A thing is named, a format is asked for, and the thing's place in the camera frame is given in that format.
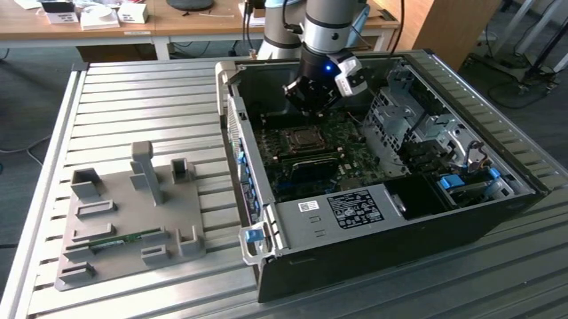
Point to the silver CPU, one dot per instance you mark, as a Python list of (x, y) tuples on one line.
[(306, 136)]

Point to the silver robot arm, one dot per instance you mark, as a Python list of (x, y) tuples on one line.
[(327, 30)]

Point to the black RAM slot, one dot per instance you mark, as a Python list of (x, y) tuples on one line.
[(310, 155)]

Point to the blue expansion slot latch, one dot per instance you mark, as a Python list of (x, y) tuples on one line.
[(249, 182), (242, 157)]

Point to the metal drive cage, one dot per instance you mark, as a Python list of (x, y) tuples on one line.
[(394, 123)]

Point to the green motherboard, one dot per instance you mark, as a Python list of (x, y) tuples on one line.
[(368, 156)]

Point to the wooden desk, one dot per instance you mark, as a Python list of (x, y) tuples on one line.
[(199, 23), (27, 28)]

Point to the wooden cabinet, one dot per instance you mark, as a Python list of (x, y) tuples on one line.
[(452, 30)]

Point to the black round object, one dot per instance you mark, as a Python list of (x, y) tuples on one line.
[(190, 3)]

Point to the black equipment stand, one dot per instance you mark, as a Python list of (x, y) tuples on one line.
[(501, 63)]

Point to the black plastic shroud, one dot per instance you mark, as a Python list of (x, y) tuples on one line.
[(412, 196)]

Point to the white labelled box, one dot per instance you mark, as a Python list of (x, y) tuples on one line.
[(132, 14), (61, 17)]

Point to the blue disk carrier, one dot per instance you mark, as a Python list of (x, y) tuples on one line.
[(450, 183)]

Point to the grey power supply unit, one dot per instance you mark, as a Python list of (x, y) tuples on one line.
[(306, 229)]

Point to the blue plastic clip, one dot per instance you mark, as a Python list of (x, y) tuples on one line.
[(493, 176)]

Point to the white round holder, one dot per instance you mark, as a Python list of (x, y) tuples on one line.
[(99, 18)]

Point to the blue power supply latch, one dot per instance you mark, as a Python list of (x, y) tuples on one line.
[(253, 236)]

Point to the grey parts rack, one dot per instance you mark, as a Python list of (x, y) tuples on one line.
[(124, 206)]

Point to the black PC case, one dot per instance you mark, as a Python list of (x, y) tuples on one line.
[(377, 266)]

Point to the green RAM stick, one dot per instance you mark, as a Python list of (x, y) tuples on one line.
[(128, 238)]

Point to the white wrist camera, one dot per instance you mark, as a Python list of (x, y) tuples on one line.
[(350, 78)]

